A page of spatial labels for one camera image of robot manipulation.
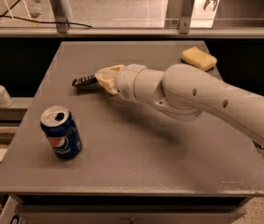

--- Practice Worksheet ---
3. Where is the left metal rail post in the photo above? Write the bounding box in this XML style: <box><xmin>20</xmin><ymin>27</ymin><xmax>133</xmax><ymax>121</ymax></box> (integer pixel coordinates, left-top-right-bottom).
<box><xmin>49</xmin><ymin>0</ymin><xmax>68</xmax><ymax>34</ymax></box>

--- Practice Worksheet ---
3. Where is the black rxbar chocolate wrapper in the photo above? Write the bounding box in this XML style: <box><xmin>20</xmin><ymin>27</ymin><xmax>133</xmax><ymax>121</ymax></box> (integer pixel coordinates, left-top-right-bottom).
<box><xmin>72</xmin><ymin>75</ymin><xmax>97</xmax><ymax>88</ymax></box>

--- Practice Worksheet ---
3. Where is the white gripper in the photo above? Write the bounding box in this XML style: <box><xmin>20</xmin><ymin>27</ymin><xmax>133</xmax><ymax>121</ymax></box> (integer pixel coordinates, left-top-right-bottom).
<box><xmin>94</xmin><ymin>64</ymin><xmax>146</xmax><ymax>103</ymax></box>

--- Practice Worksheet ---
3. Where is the yellow sponge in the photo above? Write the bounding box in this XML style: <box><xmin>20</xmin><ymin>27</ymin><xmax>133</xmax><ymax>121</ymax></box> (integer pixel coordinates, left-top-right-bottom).
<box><xmin>181</xmin><ymin>47</ymin><xmax>217</xmax><ymax>71</ymax></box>

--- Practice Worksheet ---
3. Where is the right metal rail post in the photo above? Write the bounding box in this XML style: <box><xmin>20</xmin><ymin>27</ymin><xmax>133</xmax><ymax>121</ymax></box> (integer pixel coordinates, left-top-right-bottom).
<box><xmin>179</xmin><ymin>0</ymin><xmax>195</xmax><ymax>34</ymax></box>

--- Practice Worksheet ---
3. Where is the metal rail post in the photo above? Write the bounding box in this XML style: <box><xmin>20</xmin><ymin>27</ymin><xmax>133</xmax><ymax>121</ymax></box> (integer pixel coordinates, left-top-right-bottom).
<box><xmin>179</xmin><ymin>0</ymin><xmax>195</xmax><ymax>34</ymax></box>
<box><xmin>49</xmin><ymin>0</ymin><xmax>68</xmax><ymax>34</ymax></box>

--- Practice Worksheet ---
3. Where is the black floor cable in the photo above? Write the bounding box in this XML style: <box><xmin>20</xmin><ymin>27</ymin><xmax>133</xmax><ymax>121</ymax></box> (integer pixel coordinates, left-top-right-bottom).
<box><xmin>0</xmin><ymin>0</ymin><xmax>94</xmax><ymax>29</ymax></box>

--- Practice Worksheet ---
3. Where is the blue pepsi can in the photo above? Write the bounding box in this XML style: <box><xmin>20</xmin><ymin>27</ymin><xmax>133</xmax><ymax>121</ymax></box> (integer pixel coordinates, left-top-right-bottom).
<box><xmin>40</xmin><ymin>105</ymin><xmax>82</xmax><ymax>159</ymax></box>

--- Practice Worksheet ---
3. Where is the grey side shelf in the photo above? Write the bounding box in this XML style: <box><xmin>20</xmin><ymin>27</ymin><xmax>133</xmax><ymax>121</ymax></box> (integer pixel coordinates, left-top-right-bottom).
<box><xmin>0</xmin><ymin>97</ymin><xmax>33</xmax><ymax>120</ymax></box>

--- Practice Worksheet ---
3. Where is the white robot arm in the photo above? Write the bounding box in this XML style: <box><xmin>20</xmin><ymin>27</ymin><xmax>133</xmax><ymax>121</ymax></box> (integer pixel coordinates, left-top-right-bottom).
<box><xmin>94</xmin><ymin>63</ymin><xmax>264</xmax><ymax>146</ymax></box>

